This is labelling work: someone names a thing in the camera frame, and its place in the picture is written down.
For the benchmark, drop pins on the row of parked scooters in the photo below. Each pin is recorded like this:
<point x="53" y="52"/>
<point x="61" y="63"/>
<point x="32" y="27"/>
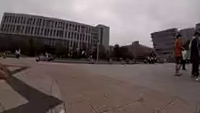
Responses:
<point x="151" y="58"/>

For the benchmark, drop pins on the brown low building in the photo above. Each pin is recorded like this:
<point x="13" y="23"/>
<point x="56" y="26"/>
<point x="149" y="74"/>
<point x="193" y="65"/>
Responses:
<point x="136" y="49"/>

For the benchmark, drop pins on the row of dark trees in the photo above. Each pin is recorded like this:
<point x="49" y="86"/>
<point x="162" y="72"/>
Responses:
<point x="38" y="47"/>

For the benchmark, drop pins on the vehicle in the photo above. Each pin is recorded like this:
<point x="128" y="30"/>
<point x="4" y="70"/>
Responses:
<point x="44" y="58"/>

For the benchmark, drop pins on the large grey multi-storey building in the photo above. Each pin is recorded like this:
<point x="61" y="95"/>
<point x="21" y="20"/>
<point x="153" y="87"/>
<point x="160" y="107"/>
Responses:
<point x="49" y="31"/>

